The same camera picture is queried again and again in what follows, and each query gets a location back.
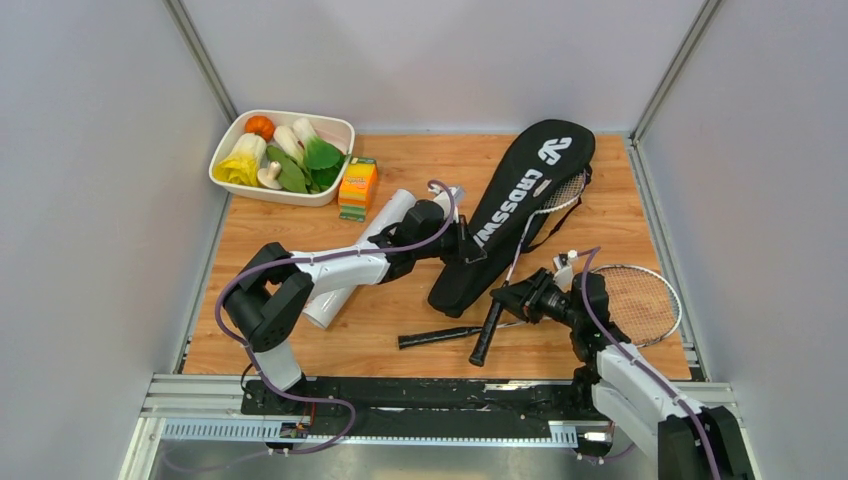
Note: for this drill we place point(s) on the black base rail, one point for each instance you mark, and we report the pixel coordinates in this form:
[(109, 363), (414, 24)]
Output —
[(326, 412)]

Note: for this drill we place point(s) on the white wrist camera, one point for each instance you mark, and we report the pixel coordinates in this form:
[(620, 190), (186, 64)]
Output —
[(564, 273), (449, 200)]

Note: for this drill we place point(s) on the packaged colourful sponges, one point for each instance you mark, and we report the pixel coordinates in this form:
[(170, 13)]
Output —
[(357, 188)]

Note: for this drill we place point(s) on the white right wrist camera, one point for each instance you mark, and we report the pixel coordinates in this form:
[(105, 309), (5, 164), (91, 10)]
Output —
[(564, 273)]

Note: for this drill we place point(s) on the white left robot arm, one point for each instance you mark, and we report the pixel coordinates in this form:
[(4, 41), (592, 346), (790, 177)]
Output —
[(266, 299)]

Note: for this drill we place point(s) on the white racket with red strings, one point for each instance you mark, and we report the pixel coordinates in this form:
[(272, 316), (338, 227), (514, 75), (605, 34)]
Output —
[(611, 303)]

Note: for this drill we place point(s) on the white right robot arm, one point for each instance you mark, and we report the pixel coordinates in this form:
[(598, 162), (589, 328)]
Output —
[(686, 438)]

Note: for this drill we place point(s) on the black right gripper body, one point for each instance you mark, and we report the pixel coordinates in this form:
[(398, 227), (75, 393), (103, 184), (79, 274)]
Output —
[(541, 298)]

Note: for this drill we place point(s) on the green toy bok choy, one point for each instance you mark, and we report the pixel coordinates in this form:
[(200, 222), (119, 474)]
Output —
[(322, 160)]

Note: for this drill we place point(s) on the white shuttlecock tube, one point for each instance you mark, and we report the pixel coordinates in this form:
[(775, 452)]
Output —
[(336, 279)]

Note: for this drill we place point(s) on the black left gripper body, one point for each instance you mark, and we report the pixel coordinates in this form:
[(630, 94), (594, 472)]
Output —
[(450, 247)]

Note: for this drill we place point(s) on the orange toy pumpkin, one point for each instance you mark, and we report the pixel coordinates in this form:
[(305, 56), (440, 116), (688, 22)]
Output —
[(261, 126)]

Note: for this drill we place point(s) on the yellow toy cabbage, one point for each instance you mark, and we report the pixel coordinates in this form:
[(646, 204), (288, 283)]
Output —
[(241, 165)]

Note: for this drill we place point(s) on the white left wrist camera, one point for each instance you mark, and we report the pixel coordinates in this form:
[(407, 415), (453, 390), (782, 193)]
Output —
[(449, 200)]

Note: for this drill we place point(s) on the toy mushroom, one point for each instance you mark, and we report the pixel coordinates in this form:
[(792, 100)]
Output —
[(268, 176)]

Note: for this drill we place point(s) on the white toy bok choy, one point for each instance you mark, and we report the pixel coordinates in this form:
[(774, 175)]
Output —
[(285, 137)]

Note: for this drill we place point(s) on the black racket bag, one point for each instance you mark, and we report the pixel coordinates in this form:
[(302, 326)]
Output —
[(540, 159)]

